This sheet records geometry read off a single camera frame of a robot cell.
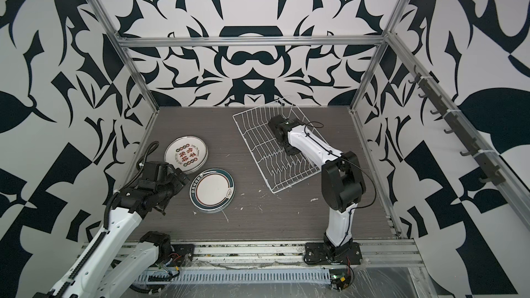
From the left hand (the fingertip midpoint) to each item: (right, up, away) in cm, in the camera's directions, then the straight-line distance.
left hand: (179, 179), depth 80 cm
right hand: (+48, +13, +10) cm, 51 cm away
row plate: (-4, +8, +18) cm, 20 cm away
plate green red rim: (+11, -6, +5) cm, 14 cm away
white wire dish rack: (+39, +1, +14) cm, 41 cm away
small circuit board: (+58, -31, -9) cm, 67 cm away
